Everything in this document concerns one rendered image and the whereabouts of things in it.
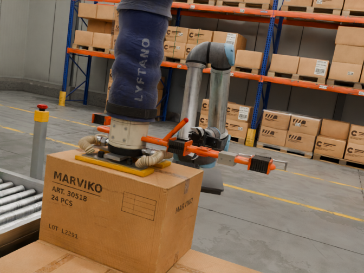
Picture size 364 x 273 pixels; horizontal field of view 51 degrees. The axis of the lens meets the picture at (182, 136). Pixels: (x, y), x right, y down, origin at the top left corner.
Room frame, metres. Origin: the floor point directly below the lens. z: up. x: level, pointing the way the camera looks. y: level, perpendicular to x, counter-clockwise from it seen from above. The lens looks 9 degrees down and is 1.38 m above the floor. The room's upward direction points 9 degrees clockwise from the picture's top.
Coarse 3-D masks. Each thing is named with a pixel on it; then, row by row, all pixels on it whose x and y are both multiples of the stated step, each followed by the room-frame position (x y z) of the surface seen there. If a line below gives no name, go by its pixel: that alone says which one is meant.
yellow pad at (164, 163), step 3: (99, 150) 1.78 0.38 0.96; (102, 150) 1.77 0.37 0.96; (105, 153) 1.76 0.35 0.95; (135, 159) 1.71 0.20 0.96; (138, 159) 1.71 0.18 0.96; (162, 162) 1.70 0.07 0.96; (165, 162) 1.71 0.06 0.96; (168, 162) 1.73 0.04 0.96; (153, 165) 1.68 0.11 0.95; (156, 165) 1.67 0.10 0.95; (159, 165) 1.67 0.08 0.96; (162, 165) 1.67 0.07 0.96; (165, 165) 1.69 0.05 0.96; (168, 165) 1.73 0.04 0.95
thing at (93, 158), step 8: (104, 152) 1.61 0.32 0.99; (88, 160) 1.57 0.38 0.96; (96, 160) 1.56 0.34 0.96; (104, 160) 1.57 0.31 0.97; (112, 160) 1.58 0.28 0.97; (128, 160) 1.55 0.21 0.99; (112, 168) 1.54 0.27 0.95; (120, 168) 1.52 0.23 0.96; (128, 168) 1.51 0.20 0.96; (136, 168) 1.51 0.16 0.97; (144, 168) 1.54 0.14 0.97; (152, 168) 1.57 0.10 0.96; (144, 176) 1.49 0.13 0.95
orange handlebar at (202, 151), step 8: (104, 128) 1.69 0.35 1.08; (144, 136) 1.63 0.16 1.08; (152, 136) 1.66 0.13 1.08; (160, 144) 1.59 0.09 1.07; (192, 152) 1.55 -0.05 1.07; (200, 152) 1.53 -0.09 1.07; (208, 152) 1.52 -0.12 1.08; (216, 152) 1.55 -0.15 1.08; (240, 160) 1.48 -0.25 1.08; (248, 160) 1.47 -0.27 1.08; (272, 168) 1.44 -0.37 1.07
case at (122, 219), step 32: (64, 160) 1.57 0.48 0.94; (64, 192) 1.57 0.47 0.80; (96, 192) 1.51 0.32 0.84; (128, 192) 1.45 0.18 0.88; (160, 192) 1.40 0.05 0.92; (192, 192) 1.65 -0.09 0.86; (64, 224) 1.56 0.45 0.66; (96, 224) 1.50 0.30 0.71; (128, 224) 1.45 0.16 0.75; (160, 224) 1.39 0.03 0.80; (192, 224) 1.72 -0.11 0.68; (96, 256) 1.49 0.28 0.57; (128, 256) 1.44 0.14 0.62; (160, 256) 1.41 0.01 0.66
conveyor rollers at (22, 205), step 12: (0, 180) 2.30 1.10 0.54; (0, 192) 2.09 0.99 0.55; (12, 192) 2.16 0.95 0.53; (24, 192) 2.15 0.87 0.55; (0, 204) 1.96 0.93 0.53; (12, 204) 1.95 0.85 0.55; (24, 204) 2.01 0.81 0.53; (36, 204) 2.00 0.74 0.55; (0, 216) 1.77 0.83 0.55; (12, 216) 1.82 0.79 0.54; (24, 216) 1.90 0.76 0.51; (0, 228) 1.65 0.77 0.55
